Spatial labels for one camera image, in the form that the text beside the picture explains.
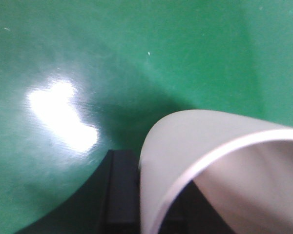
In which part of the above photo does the beige plastic cup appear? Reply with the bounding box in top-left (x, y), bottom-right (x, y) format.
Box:
top-left (140, 110), bottom-right (293, 234)

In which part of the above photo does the green circular conveyor belt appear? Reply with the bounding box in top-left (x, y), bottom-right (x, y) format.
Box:
top-left (0, 0), bottom-right (293, 234)

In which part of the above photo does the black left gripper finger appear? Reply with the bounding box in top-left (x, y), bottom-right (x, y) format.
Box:
top-left (16, 149), bottom-right (141, 234)

